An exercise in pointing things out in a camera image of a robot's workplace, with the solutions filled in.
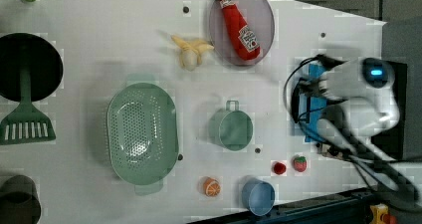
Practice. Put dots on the silver black toaster oven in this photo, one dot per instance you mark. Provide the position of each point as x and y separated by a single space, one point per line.
307 110

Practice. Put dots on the yellow plush peeled banana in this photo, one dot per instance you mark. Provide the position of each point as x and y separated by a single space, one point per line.
191 52

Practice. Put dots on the red strawberry toy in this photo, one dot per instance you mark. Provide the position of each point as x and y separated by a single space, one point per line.
300 164

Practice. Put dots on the blue plastic cup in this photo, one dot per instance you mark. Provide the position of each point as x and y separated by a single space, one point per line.
258 196

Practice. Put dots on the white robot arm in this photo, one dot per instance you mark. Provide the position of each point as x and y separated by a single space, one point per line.
360 104

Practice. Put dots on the green perforated colander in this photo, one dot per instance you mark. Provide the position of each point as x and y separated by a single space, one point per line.
142 134

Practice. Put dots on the small red round toy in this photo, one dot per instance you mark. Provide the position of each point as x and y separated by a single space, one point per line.
279 168

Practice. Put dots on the red plush ketchup bottle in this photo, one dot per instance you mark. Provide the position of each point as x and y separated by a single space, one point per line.
242 37

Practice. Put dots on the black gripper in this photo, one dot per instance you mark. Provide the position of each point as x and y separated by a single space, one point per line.
311 88

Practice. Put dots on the dark grey cup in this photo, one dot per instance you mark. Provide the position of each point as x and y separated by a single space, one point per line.
19 201

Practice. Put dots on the black round pot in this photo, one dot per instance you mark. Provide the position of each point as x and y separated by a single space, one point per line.
22 50

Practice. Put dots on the grey oval plate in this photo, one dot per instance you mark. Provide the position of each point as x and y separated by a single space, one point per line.
259 16

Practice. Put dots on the green cup with handle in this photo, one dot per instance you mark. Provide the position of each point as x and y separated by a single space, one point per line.
230 127

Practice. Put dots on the green slotted spatula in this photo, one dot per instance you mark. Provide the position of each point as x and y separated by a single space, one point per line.
26 124

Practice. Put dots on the orange slice toy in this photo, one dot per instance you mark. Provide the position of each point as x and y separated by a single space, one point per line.
211 187

